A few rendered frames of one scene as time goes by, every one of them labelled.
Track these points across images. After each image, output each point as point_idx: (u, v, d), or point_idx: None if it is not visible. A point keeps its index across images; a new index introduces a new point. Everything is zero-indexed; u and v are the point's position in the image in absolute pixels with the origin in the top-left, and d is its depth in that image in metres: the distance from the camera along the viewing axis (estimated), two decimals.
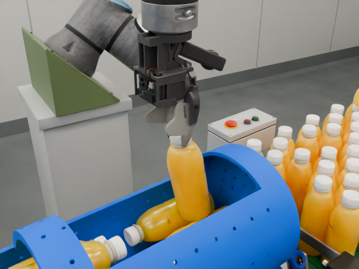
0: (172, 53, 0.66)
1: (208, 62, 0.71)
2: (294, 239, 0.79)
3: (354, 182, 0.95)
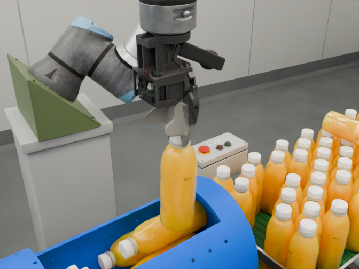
0: (171, 53, 0.66)
1: (207, 62, 0.71)
2: (251, 266, 0.86)
3: (312, 211, 1.02)
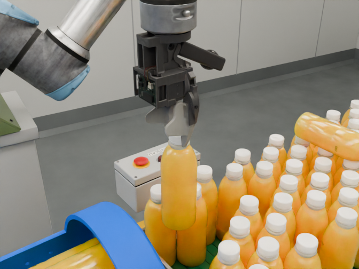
0: (171, 53, 0.66)
1: (208, 62, 0.71)
2: None
3: (268, 252, 0.73)
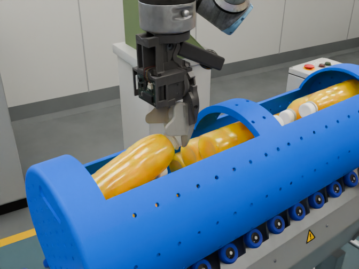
0: (171, 53, 0.66)
1: (207, 62, 0.71)
2: None
3: None
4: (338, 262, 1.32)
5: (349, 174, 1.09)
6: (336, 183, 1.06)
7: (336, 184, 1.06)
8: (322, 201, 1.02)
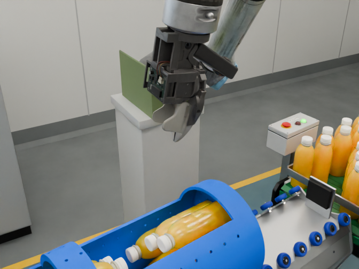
0: (187, 52, 0.66)
1: (220, 68, 0.72)
2: (259, 258, 1.01)
3: None
4: None
5: (320, 235, 1.27)
6: (299, 247, 1.22)
7: (299, 247, 1.22)
8: (285, 265, 1.18)
